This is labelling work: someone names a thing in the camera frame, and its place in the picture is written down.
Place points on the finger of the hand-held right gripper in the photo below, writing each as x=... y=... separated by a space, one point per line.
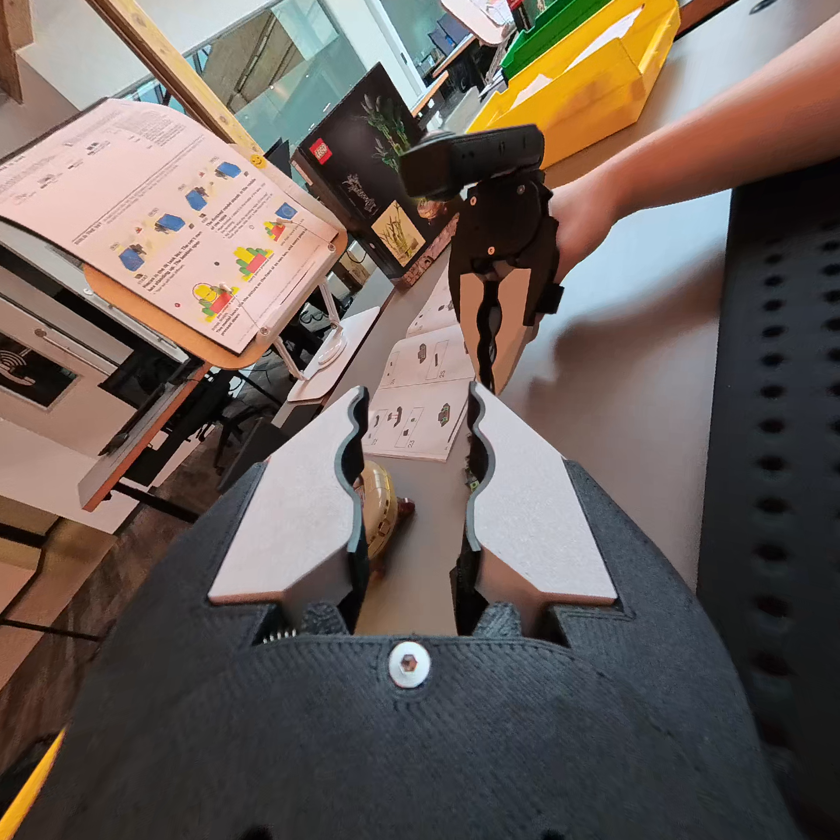
x=515 y=315
x=469 y=308

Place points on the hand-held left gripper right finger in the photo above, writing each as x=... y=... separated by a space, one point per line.
x=531 y=525

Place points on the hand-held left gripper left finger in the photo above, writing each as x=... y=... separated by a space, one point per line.
x=295 y=525

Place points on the person's right hand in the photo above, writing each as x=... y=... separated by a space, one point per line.
x=581 y=223

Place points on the tan round brick model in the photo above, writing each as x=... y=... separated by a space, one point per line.
x=380 y=512

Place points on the open instruction booklet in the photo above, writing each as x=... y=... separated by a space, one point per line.
x=420 y=426

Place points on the yellow bin with white bags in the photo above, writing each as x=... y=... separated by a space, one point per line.
x=590 y=98

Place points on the black toy set box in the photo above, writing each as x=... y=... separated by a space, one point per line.
x=354 y=184

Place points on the green plastic bin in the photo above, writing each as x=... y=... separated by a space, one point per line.
x=538 y=39

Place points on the printed instruction sheet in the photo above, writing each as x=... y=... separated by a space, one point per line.
x=164 y=197

